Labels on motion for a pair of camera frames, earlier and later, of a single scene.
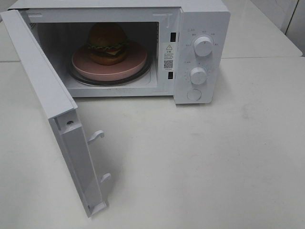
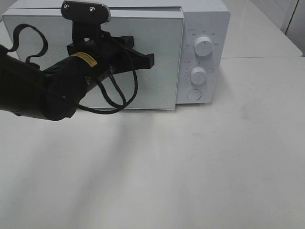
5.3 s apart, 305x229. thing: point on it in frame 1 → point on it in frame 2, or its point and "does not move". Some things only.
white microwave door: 75,145 → 159,32
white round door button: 194,94 does not move
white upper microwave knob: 203,46 does not move
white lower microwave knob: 198,75 does not move
